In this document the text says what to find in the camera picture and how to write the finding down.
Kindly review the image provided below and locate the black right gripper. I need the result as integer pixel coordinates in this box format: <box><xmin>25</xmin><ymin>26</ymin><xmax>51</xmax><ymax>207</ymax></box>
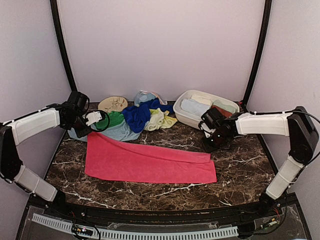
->
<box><xmin>201</xmin><ymin>129</ymin><xmax>231</xmax><ymax>153</ymax></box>

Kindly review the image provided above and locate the large pale blue towel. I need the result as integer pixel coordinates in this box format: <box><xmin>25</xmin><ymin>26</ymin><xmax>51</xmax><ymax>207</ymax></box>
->
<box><xmin>180</xmin><ymin>98</ymin><xmax>211</xmax><ymax>117</ymax></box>

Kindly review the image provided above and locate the pink towel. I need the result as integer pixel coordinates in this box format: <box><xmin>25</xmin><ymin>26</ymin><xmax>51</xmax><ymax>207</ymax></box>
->
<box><xmin>85</xmin><ymin>132</ymin><xmax>217</xmax><ymax>184</ymax></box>

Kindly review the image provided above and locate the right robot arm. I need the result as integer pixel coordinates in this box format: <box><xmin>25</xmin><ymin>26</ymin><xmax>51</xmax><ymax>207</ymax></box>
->
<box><xmin>198</xmin><ymin>106</ymin><xmax>320</xmax><ymax>217</ymax></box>

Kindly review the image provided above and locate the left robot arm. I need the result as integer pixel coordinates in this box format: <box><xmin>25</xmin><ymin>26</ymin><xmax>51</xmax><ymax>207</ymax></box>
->
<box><xmin>0</xmin><ymin>103</ymin><xmax>102</xmax><ymax>218</ymax></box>

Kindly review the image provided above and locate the brown rolled towel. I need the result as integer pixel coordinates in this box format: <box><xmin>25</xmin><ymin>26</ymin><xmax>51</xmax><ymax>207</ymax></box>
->
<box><xmin>211</xmin><ymin>105</ymin><xmax>233</xmax><ymax>118</ymax></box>

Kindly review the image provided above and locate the pale green rolled towel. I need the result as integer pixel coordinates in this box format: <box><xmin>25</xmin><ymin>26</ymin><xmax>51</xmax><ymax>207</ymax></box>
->
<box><xmin>212</xmin><ymin>100</ymin><xmax>237</xmax><ymax>114</ymax></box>

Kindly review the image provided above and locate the white plastic basin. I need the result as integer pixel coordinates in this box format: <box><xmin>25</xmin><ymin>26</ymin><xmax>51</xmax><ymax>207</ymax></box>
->
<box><xmin>173</xmin><ymin>89</ymin><xmax>240</xmax><ymax>129</ymax></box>

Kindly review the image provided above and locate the white rolled towel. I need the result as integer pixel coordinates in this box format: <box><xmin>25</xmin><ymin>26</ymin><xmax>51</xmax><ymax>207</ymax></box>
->
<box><xmin>191</xmin><ymin>94</ymin><xmax>213</xmax><ymax>106</ymax></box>

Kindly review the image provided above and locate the beige bird-painted plate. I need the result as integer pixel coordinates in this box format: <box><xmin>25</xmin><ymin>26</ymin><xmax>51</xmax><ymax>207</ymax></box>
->
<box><xmin>98</xmin><ymin>96</ymin><xmax>128</xmax><ymax>113</ymax></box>

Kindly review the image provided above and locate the grey-blue towel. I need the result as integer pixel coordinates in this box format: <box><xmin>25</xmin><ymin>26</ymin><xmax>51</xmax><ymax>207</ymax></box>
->
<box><xmin>68</xmin><ymin>120</ymin><xmax>141</xmax><ymax>142</ymax></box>

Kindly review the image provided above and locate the pale yellow patterned towel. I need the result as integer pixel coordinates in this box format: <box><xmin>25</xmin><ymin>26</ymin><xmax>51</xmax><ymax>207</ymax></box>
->
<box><xmin>144</xmin><ymin>108</ymin><xmax>178</xmax><ymax>132</ymax></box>

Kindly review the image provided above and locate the royal blue towel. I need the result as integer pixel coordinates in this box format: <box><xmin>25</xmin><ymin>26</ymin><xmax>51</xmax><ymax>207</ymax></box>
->
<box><xmin>121</xmin><ymin>98</ymin><xmax>174</xmax><ymax>134</ymax></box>

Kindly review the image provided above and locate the light blue dotted towel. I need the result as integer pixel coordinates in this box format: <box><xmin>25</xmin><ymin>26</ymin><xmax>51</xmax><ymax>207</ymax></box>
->
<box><xmin>134</xmin><ymin>90</ymin><xmax>168</xmax><ymax>107</ymax></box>

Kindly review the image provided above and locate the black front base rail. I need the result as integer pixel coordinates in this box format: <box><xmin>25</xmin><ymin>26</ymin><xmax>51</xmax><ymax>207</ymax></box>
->
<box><xmin>45</xmin><ymin>197</ymin><xmax>276</xmax><ymax>225</ymax></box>

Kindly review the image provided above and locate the black right frame post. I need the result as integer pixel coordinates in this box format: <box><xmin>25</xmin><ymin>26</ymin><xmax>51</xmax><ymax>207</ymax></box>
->
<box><xmin>242</xmin><ymin>0</ymin><xmax>273</xmax><ymax>107</ymax></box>

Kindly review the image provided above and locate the black frame post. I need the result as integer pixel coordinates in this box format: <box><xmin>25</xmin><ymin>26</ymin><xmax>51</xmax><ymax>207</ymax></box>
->
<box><xmin>49</xmin><ymin>0</ymin><xmax>78</xmax><ymax>93</ymax></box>
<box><xmin>242</xmin><ymin>0</ymin><xmax>273</xmax><ymax>107</ymax></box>

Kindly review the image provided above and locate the black left frame post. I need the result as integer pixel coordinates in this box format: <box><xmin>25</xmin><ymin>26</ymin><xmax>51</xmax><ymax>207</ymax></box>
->
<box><xmin>49</xmin><ymin>0</ymin><xmax>78</xmax><ymax>93</ymax></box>

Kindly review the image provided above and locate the white slotted cable duct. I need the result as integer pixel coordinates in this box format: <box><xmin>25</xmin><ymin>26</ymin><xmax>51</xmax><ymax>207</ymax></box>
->
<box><xmin>31</xmin><ymin>213</ymin><xmax>239</xmax><ymax>240</ymax></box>

